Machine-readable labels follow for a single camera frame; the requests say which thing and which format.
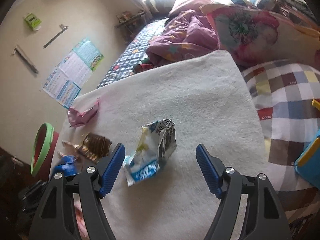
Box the dark blue snack wrapper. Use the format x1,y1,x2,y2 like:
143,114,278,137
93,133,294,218
52,155,80,177

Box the white blue snack bag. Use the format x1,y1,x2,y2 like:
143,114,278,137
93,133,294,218
123,119,177,186

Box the red bin green rim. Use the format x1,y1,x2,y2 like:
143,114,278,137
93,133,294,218
30,122,59,181

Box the pink crumpled wrapper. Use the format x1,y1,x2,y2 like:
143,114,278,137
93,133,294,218
67,98,100,127

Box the white towel mat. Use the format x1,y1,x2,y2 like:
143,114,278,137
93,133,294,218
59,50,270,239

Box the blue yellow toy box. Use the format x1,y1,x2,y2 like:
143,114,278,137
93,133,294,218
294,99,320,189

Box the blue learning chart poster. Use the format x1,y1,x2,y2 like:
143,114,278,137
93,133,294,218
42,67,81,109

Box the checkered patchwork blanket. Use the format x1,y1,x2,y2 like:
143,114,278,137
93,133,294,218
241,60,319,223

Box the white learning chart poster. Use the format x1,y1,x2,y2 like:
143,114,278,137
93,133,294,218
58,50,92,88

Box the green number chart poster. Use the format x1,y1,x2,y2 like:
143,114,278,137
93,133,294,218
73,38,104,71

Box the blue plaid bed sheet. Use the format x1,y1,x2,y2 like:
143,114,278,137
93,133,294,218
97,18,168,88

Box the purple pink quilt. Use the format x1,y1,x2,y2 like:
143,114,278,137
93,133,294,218
146,0,219,67

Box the floral pink blanket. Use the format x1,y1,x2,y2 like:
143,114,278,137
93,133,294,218
200,4,319,69

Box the small cluttered side table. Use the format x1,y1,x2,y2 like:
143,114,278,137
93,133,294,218
114,11,149,43

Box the blue plaid pillow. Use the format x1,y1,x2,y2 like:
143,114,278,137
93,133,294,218
213,0,277,10

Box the wooden headboard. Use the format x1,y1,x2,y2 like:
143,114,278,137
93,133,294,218
272,0,319,31

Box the metal wall bracket bar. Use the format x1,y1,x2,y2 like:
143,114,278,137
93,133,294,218
43,24,68,49

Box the green box on wall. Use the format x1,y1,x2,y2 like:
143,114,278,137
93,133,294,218
23,13,42,31

